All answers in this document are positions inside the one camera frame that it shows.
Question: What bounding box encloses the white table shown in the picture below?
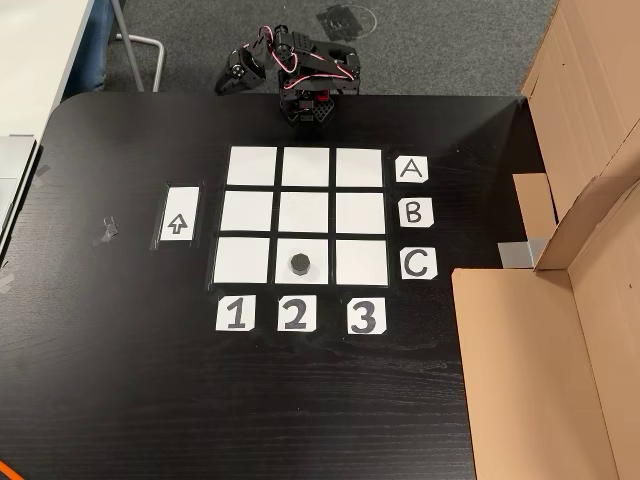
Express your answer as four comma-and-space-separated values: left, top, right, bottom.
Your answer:
0, 0, 96, 139

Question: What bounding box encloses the paper sheet letter A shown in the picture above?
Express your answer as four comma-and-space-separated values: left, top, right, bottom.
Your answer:
394, 155, 430, 185

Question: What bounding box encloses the paper sheet number 1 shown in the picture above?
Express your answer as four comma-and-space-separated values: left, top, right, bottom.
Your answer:
215, 294, 256, 332

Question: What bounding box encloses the paper sheet number 3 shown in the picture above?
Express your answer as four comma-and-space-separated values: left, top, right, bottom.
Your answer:
347, 297, 387, 335

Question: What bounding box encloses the brown cardboard box panel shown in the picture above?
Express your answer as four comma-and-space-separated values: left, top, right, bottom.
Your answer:
452, 144, 640, 480
513, 0, 640, 241

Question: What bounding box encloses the white arrow paper sheet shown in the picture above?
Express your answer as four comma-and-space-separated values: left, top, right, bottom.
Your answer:
159, 186, 200, 242

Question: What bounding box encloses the grey metal table leg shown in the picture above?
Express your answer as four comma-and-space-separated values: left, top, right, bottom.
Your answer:
110, 0, 166, 94

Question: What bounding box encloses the black floor tape patch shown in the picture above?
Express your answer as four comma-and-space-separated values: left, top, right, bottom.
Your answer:
315, 3, 370, 44

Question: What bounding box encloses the paper sheet number 2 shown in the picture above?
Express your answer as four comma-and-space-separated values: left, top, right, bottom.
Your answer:
277, 294, 318, 333

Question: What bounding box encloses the white paper grid square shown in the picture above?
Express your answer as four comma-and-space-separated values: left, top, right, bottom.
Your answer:
213, 237, 272, 285
277, 191, 330, 234
226, 146, 278, 187
274, 238, 330, 285
220, 190, 275, 233
335, 239, 390, 287
335, 192, 387, 235
335, 147, 384, 189
281, 147, 331, 188

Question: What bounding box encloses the paper sheet letter C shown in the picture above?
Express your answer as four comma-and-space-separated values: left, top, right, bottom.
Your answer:
399, 248, 439, 281

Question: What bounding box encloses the grey tape piece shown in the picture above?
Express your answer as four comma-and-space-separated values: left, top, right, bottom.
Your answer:
498, 238, 547, 270

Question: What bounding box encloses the blue fabric item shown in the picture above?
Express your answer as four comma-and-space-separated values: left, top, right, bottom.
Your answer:
79, 0, 110, 92

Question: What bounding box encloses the paper sheet letter B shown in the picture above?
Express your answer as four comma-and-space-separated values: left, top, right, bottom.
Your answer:
398, 197, 435, 229

